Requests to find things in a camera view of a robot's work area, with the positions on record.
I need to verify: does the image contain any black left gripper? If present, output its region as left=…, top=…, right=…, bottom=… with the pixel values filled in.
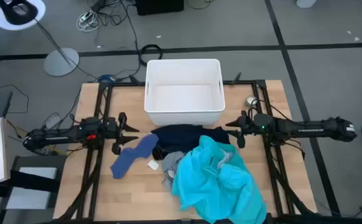
left=105, top=112, right=140, bottom=156

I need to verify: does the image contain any black metal rig frame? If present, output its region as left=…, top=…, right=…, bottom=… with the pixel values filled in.
left=58, top=79, right=317, bottom=224

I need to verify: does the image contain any long black floor cable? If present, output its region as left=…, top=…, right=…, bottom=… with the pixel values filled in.
left=89, top=0, right=141, bottom=82

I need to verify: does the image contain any white floor object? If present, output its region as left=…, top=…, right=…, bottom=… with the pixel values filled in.
left=295, top=0, right=318, bottom=9

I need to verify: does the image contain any navy garment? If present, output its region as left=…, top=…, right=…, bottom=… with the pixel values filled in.
left=151, top=123, right=231, bottom=161

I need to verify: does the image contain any white plastic laundry basket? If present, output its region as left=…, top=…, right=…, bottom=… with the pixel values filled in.
left=144, top=58, right=226, bottom=127

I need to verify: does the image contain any teal shirt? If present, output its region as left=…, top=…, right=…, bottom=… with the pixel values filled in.
left=170, top=134, right=267, bottom=224

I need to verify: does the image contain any blue sock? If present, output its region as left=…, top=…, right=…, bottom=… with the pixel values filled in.
left=109, top=133, right=159, bottom=180

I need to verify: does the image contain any coiled black cable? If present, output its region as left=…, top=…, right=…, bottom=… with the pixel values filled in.
left=139, top=44, right=164, bottom=67

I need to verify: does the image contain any blue cable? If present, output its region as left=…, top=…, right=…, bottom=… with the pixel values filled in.
left=98, top=73, right=116, bottom=83

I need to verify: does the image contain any white cable bundle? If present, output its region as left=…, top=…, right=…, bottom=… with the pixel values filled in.
left=76, top=18, right=100, bottom=33

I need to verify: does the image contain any floor lamp with round base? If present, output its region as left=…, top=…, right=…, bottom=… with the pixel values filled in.
left=0, top=0, right=80, bottom=77

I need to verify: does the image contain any grey Reebok underwear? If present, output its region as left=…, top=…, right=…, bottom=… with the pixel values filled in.
left=161, top=151, right=187, bottom=175

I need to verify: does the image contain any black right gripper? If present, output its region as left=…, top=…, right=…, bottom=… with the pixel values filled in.
left=225, top=111, right=257, bottom=149

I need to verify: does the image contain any black side table frame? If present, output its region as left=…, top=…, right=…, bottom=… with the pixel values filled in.
left=0, top=155, right=67, bottom=224

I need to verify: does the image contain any black box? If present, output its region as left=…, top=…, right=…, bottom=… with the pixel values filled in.
left=135, top=0, right=185, bottom=16

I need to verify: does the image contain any white power strip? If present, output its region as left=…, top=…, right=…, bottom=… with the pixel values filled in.
left=78, top=11, right=94, bottom=23

